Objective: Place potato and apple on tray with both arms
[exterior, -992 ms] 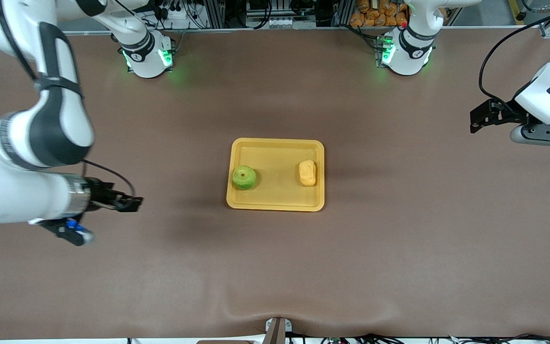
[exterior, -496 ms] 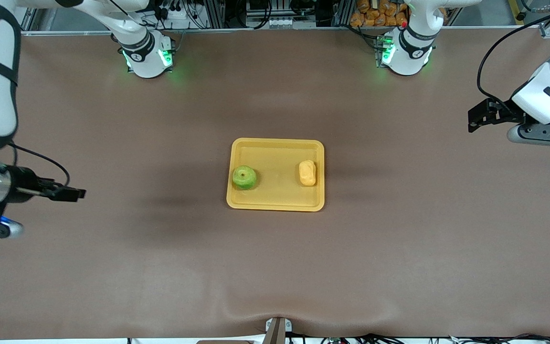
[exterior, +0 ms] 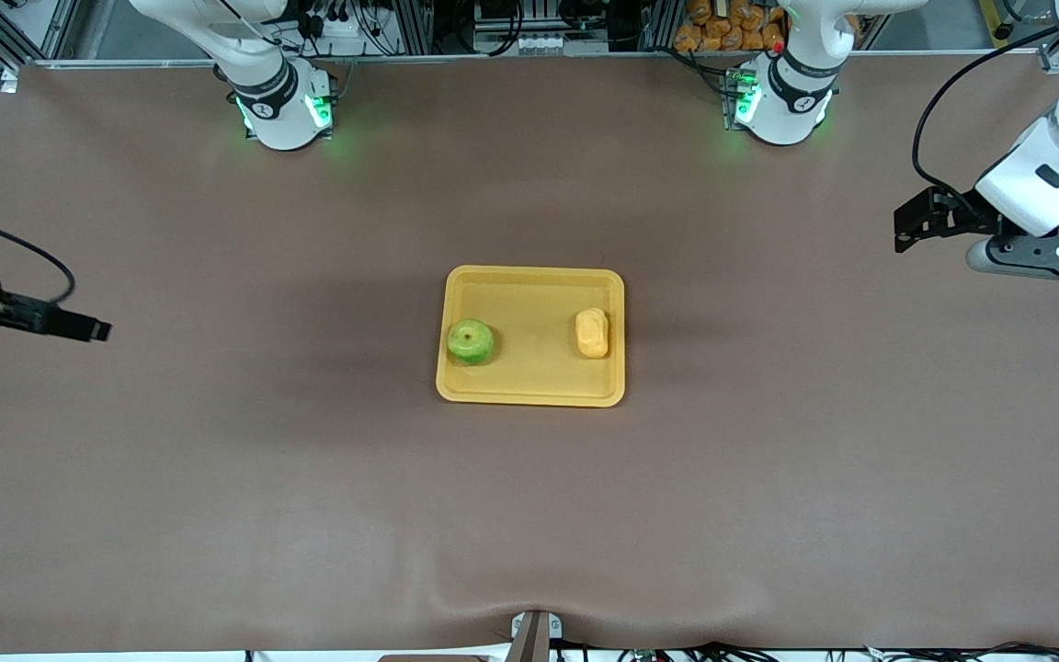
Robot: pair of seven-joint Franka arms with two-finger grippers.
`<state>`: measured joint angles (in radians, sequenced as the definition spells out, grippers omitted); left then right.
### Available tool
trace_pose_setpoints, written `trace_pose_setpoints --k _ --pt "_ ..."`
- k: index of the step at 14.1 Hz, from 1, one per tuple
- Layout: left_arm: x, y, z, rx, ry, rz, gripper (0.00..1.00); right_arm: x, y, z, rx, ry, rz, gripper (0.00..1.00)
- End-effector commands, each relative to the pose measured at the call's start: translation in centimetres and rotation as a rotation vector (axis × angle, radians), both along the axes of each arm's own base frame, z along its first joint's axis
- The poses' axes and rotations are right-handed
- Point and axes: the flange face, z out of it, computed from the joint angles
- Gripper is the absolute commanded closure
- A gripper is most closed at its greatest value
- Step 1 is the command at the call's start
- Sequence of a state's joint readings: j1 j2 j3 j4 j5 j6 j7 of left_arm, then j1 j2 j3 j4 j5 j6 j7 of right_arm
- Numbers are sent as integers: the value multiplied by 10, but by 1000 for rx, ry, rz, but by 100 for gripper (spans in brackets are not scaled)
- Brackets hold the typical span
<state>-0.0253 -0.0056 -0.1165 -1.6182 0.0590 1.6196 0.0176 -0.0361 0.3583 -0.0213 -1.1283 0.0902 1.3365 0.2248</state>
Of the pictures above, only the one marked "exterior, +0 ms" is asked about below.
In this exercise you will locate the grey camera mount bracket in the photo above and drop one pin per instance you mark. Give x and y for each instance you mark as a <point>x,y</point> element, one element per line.
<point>534,639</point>

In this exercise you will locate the small white power strip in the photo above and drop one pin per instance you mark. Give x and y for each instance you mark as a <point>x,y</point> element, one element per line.
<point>546,43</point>

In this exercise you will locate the brown table mat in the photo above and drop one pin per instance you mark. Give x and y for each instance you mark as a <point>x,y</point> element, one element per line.
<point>529,515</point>

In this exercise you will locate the yellow plastic tray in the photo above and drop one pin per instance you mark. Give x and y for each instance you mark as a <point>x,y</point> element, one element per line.
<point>529,368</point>

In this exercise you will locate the aluminium frame post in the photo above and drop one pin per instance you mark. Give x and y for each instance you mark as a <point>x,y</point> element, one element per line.
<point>65,28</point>

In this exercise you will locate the aluminium table edge rail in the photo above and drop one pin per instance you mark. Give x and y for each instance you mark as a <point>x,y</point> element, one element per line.
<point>493,59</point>

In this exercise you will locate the yellow potato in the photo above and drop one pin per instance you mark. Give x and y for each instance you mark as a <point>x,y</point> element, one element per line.
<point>592,333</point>

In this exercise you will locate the green apple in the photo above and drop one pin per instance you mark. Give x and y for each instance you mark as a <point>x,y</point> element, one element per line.
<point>472,342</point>

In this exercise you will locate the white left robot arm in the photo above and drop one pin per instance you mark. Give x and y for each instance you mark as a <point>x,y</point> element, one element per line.
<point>787,101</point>

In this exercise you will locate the yellow cart leg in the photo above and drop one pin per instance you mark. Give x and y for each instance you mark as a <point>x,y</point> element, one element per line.
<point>989,14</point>

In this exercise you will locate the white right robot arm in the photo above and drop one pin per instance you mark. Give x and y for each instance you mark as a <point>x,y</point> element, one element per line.
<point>281,119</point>

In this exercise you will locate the white power strip with plugs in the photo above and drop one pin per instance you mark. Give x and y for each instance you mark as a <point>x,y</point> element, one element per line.
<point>341,32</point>

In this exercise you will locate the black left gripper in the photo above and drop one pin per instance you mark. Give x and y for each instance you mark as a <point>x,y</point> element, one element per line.
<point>964,212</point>

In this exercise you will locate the orange objects pile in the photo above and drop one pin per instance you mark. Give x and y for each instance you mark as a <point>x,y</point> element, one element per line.
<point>723,28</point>

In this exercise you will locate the aluminium frame profile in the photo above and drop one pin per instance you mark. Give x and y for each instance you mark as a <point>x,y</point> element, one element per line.
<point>1052,60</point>

